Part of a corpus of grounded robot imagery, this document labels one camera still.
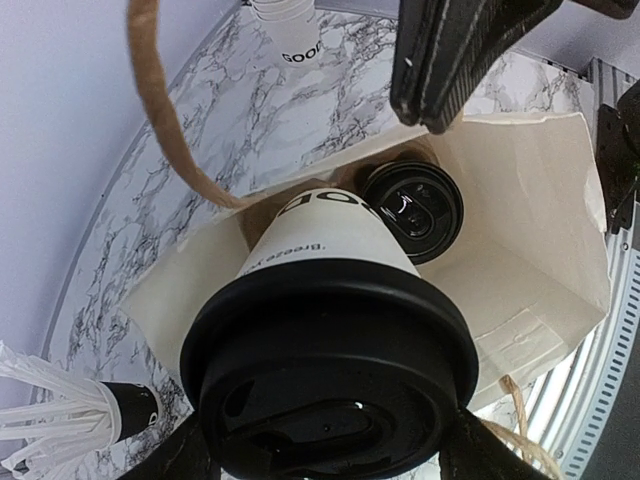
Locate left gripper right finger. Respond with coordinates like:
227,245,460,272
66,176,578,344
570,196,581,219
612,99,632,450
438,409,533,479

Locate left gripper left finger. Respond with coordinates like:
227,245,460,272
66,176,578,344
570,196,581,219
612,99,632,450
120,414,220,480

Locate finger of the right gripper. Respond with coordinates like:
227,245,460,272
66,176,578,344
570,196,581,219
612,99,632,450
390,1,480,125
419,0,560,134

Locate black cup lid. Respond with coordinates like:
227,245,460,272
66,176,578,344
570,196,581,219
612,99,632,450
359,158,464,265
180,259,479,479

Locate brown cardboard cup carrier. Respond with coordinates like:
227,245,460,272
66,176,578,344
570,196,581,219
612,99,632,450
238,140,440,251

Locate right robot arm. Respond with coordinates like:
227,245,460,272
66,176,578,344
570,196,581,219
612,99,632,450
390,0,639,234

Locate stack of white cups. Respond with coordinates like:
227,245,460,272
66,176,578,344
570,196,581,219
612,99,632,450
250,0,322,68

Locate black cup with straws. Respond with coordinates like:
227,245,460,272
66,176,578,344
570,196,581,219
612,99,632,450
1,345,163,479

